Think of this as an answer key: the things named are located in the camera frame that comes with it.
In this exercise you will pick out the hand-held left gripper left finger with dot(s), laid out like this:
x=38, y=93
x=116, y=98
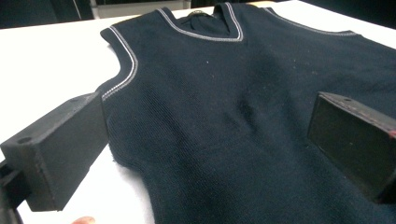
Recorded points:
x=53, y=149

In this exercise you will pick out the black shorts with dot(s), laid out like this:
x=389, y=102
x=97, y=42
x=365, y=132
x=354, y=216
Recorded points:
x=224, y=124

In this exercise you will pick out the white table cover sheet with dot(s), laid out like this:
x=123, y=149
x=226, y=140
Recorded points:
x=46, y=62

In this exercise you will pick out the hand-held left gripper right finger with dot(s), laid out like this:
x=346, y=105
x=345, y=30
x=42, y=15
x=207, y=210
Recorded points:
x=348, y=140

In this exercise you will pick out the white metal desk frame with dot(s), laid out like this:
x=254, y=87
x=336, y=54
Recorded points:
x=137, y=7

